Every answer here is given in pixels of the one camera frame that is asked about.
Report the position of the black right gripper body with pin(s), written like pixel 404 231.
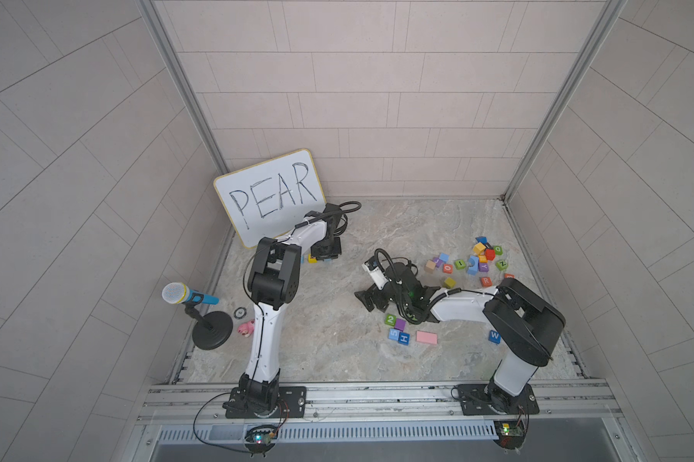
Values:
pixel 379 290

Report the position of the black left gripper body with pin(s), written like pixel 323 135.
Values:
pixel 327 249

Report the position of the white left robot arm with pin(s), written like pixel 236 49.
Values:
pixel 272 284

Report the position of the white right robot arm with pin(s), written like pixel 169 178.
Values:
pixel 529 325

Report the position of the whiteboard with PEAR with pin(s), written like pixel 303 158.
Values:
pixel 269 198

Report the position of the green 2 block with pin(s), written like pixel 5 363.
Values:
pixel 390 319

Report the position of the purple small block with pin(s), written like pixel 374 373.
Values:
pixel 400 324

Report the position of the light blue S block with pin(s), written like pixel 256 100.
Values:
pixel 393 334

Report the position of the blue H block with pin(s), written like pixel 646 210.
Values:
pixel 404 338

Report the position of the pink rectangular block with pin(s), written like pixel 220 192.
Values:
pixel 426 338

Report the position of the blue W block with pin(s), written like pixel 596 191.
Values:
pixel 494 337

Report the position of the pink pig toy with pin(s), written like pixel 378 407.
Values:
pixel 247 329

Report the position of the toy microphone on stand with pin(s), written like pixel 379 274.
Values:
pixel 211 330

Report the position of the right green circuit board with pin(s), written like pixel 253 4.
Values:
pixel 511 435

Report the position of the green circuit board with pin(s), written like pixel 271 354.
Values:
pixel 261 439
pixel 511 435

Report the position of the left green circuit board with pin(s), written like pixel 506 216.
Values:
pixel 261 439

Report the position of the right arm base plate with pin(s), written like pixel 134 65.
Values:
pixel 490 399

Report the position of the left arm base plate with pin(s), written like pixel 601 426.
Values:
pixel 283 402

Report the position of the aluminium front rail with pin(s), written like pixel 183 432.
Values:
pixel 330 402

